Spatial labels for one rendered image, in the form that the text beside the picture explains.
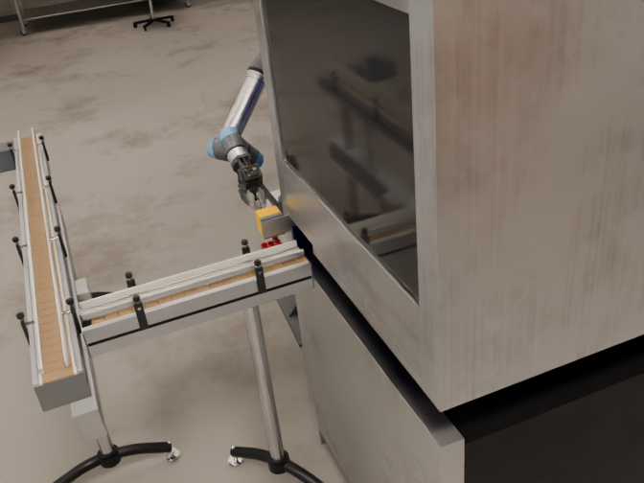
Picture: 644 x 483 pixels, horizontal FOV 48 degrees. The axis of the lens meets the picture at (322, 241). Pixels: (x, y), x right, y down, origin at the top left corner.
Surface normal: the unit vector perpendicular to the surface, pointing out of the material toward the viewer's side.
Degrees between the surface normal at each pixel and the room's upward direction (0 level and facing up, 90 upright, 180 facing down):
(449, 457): 90
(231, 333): 0
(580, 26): 90
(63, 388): 90
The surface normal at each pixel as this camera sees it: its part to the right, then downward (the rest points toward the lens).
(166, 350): -0.10, -0.85
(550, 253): 0.37, 0.44
